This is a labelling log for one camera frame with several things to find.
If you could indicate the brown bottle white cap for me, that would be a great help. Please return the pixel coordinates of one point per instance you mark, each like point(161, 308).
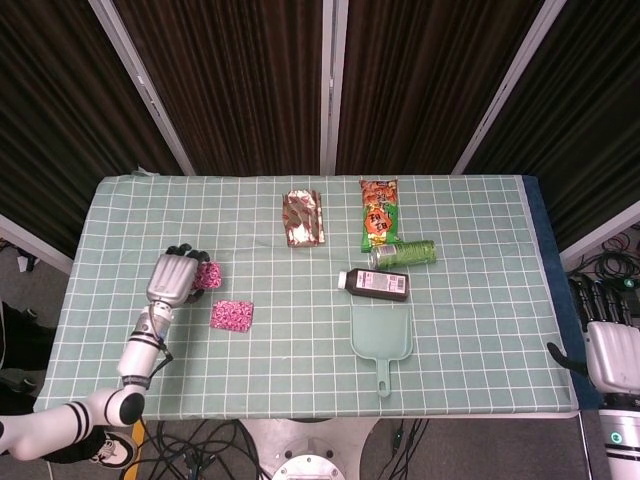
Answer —
point(375, 285)

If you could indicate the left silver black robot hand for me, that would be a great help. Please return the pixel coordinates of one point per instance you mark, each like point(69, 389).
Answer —
point(172, 277)

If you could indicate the white low frame bar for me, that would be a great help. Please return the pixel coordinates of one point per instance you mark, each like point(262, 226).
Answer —
point(600, 230)
point(35, 245)

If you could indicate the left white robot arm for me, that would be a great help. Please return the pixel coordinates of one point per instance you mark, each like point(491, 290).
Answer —
point(137, 355)

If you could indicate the white black sneaker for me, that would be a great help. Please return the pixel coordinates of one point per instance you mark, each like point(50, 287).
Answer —
point(117, 449)

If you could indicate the white silver robot base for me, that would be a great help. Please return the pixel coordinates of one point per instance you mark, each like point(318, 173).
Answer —
point(305, 450)

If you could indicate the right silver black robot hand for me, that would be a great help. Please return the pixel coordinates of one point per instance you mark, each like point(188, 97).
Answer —
point(615, 355)

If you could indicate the green checked tablecloth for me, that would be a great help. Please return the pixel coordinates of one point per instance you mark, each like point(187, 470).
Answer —
point(300, 350)

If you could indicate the mint green plastic dustpan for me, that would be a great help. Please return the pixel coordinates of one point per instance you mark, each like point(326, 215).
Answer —
point(382, 332)

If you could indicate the white upright frame post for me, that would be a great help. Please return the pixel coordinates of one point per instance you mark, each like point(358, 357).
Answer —
point(332, 85)

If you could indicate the green drink can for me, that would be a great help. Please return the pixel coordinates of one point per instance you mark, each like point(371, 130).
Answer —
point(407, 253)

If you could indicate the orange green snack bag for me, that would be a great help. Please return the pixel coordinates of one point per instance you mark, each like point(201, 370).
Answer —
point(380, 212)

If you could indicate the white slanted frame post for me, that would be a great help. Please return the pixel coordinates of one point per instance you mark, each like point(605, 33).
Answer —
point(510, 85)
point(142, 85)

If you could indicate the dark blue under cloth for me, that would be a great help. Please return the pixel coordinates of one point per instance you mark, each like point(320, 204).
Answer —
point(550, 240)

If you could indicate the dark brown curtain panel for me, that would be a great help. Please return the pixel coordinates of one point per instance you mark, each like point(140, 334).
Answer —
point(425, 85)
point(585, 110)
point(60, 110)
point(235, 85)

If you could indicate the gold foil snack packet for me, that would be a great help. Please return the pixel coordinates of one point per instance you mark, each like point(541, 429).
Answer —
point(303, 217)

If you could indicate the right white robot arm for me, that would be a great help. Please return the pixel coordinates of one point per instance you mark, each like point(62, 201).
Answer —
point(620, 435)

